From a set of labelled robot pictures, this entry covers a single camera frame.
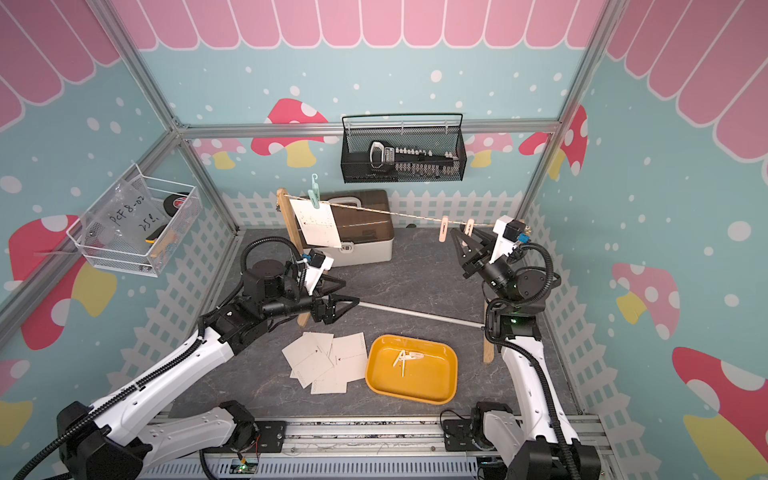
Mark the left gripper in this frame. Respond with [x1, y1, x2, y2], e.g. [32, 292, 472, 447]
[263, 275, 360, 326]

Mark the pink clothespin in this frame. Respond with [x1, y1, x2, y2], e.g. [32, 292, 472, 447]
[439, 216, 450, 243]
[464, 219, 475, 237]

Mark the green clothespin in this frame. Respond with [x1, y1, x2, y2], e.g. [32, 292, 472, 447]
[308, 173, 321, 209]

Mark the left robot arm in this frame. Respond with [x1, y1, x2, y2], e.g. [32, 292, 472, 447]
[15, 236, 360, 479]

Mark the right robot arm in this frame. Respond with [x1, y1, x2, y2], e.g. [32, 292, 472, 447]
[450, 219, 602, 479]

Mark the brown lid toolbox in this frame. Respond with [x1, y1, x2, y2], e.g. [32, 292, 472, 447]
[298, 189, 394, 267]

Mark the yellow plastic tray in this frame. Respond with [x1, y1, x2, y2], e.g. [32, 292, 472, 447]
[365, 334, 458, 405]

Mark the black tape roll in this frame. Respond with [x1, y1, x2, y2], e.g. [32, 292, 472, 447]
[163, 193, 188, 217]

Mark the plastic labelled bag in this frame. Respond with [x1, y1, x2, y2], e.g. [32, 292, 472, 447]
[95, 180, 168, 255]

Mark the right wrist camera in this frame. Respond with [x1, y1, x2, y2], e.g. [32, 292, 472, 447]
[490, 216, 531, 264]

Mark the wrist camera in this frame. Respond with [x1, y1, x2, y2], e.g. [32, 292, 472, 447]
[490, 216, 531, 264]
[303, 249, 334, 295]

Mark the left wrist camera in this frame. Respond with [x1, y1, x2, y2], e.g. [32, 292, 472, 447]
[303, 249, 334, 295]

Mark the wooden string rack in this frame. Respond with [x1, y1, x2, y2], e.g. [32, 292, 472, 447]
[277, 188, 496, 364]

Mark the black wire mesh basket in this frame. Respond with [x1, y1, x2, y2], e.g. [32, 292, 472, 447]
[340, 113, 467, 183]

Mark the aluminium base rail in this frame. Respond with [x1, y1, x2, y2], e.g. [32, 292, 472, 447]
[107, 416, 613, 480]

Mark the yellow handled tool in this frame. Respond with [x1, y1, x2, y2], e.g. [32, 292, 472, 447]
[145, 224, 177, 259]

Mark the white wire mesh basket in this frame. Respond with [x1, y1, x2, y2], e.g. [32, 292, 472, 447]
[66, 164, 203, 277]

